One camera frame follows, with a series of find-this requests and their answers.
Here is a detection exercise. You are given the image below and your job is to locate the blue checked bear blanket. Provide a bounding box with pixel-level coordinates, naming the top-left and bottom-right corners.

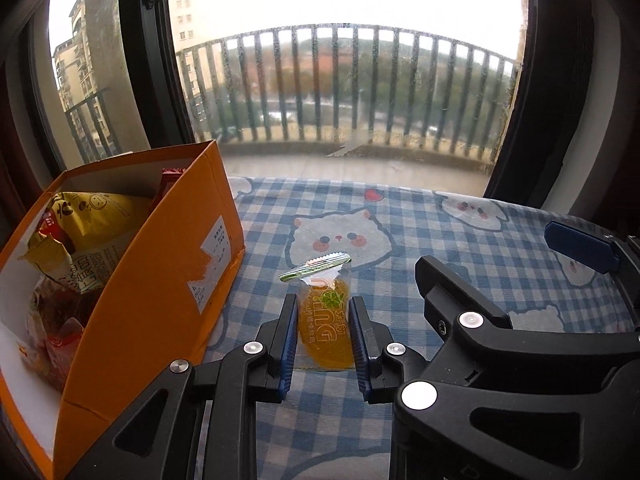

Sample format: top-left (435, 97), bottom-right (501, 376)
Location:
top-left (200, 175), bottom-right (640, 480)

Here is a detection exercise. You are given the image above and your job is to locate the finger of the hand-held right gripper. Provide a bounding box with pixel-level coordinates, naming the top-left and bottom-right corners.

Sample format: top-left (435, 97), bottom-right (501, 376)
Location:
top-left (390, 255), bottom-right (640, 480)
top-left (544, 220), bottom-right (640, 311)

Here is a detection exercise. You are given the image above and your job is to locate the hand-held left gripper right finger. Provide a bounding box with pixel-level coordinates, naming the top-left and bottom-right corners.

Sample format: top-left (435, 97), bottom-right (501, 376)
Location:
top-left (348, 296), bottom-right (431, 406)

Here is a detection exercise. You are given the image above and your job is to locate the yellow chip bag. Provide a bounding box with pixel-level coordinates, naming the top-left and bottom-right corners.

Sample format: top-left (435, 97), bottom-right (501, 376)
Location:
top-left (20, 191), bottom-right (153, 296)

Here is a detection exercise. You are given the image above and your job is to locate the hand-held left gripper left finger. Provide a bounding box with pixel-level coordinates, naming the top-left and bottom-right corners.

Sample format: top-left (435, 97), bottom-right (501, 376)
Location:
top-left (67, 294), bottom-right (299, 480)

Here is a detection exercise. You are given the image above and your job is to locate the black window frame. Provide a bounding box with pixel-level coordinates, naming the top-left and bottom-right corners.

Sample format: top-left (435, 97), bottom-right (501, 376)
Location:
top-left (20, 0), bottom-right (601, 211)

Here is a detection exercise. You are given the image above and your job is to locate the dark red curtain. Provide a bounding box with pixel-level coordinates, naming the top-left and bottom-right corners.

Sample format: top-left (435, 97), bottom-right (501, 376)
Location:
top-left (525, 0), bottom-right (640, 241)

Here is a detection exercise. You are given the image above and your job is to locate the balcony railing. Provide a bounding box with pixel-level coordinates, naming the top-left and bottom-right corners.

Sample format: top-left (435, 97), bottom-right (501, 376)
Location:
top-left (62, 23), bottom-right (518, 163)

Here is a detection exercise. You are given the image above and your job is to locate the apartment building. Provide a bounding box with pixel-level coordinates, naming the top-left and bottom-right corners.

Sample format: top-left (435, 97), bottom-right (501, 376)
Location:
top-left (52, 0), bottom-right (118, 156)

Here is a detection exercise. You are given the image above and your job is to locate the clear packet with red tray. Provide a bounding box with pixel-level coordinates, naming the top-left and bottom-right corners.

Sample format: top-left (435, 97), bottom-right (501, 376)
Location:
top-left (30, 280), bottom-right (86, 391)

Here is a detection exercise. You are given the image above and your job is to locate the orange cardboard box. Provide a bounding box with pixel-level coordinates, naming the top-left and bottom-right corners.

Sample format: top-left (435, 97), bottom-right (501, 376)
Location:
top-left (0, 140), bottom-right (247, 480)

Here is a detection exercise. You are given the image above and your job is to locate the long red white snack packet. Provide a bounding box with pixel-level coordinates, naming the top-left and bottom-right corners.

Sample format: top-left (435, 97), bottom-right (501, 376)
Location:
top-left (160, 167), bottom-right (188, 201)

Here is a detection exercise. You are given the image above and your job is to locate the orange jelly packet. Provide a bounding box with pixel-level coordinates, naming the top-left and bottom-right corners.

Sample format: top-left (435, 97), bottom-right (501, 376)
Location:
top-left (279, 251), bottom-right (357, 372)

